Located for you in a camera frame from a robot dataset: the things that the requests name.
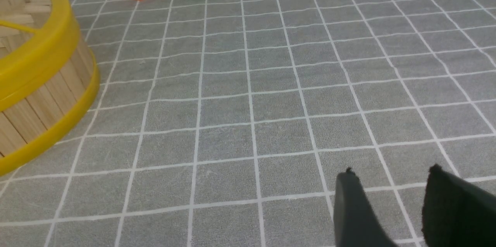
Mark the grey grid tablecloth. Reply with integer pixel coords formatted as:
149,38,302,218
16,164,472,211
1,0,496,247

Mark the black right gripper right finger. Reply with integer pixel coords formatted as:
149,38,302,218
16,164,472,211
422,164,496,247

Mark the yellow bamboo steamer lid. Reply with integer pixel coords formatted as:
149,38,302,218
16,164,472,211
0,0,100,176

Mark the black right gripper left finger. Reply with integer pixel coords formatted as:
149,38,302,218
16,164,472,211
334,168,396,247

